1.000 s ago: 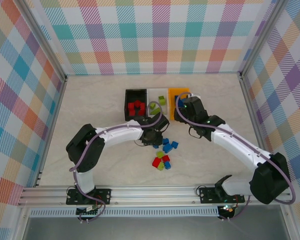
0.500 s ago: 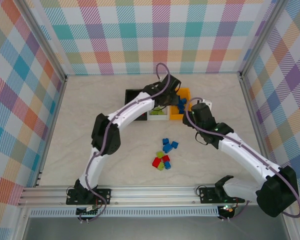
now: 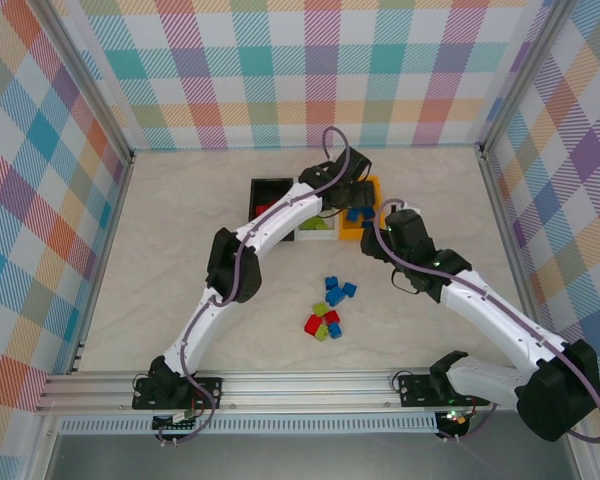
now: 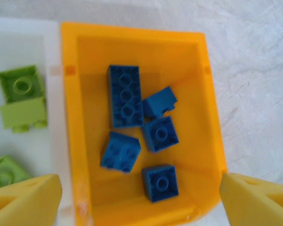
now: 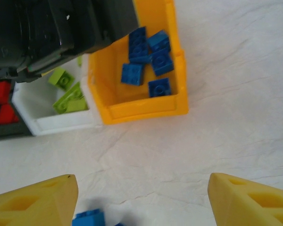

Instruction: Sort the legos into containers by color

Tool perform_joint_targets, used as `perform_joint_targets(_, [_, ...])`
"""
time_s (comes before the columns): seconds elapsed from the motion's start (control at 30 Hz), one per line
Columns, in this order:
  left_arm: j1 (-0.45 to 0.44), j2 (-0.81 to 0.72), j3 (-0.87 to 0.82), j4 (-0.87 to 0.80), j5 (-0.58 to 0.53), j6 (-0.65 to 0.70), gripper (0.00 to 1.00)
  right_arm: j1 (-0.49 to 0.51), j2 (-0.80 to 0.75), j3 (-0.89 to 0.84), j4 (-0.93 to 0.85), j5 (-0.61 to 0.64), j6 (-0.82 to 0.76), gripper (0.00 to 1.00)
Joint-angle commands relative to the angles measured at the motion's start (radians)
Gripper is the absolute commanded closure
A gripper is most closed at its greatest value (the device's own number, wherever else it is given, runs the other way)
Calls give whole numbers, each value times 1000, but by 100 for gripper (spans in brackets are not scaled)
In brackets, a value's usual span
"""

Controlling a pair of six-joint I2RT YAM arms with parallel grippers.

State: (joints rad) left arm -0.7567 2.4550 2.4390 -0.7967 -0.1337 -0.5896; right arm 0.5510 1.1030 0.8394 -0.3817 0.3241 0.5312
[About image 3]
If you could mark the aluminium table side rail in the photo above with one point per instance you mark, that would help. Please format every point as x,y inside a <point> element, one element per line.
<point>506,225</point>
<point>102,265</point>

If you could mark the black plastic bin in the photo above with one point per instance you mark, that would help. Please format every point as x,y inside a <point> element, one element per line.
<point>267,190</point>

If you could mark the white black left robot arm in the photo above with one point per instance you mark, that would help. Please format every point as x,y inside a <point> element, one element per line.
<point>280,215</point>

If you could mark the green lego brick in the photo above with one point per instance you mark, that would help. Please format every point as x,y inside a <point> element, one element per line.
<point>322,332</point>
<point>320,308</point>
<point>310,223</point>
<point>323,222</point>

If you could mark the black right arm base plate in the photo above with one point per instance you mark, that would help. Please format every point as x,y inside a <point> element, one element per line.
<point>412,390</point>

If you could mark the red lego brick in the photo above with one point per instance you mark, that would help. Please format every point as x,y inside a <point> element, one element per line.
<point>331,316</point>
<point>312,324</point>
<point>263,207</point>

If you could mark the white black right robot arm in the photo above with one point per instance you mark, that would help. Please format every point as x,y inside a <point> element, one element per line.
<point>500,320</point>

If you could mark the orange plastic bin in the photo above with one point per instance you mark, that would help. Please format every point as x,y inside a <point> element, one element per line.
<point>352,234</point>

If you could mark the white plastic bin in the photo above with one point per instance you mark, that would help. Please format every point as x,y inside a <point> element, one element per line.
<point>317,235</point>

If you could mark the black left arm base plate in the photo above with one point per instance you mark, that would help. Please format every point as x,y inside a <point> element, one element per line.
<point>207,392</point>

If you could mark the small circuit board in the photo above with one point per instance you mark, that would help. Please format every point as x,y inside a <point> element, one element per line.
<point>455,417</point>
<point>175,419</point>

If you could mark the aluminium mounting rail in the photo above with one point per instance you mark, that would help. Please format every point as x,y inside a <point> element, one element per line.
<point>305,390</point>

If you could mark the aluminium frame post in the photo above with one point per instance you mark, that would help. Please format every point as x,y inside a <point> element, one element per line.
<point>87,80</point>
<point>519,75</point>

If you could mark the grey metal plate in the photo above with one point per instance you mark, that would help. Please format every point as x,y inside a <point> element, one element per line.
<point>300,460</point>

